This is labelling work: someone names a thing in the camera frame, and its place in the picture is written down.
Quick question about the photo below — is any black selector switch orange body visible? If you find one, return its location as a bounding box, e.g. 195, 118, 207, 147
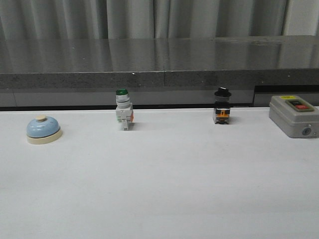
213, 87, 232, 124

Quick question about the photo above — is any grey curtain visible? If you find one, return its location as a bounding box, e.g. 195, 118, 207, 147
0, 0, 319, 40

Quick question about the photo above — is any green pushbutton switch white body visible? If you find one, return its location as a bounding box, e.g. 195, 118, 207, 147
116, 89, 134, 130

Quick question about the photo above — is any grey on off switch box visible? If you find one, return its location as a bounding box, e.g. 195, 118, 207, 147
269, 95, 319, 138

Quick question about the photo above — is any grey stone counter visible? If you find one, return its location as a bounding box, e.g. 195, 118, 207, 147
0, 36, 319, 109

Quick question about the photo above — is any blue desk bell cream base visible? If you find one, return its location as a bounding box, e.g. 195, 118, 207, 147
26, 115, 62, 145

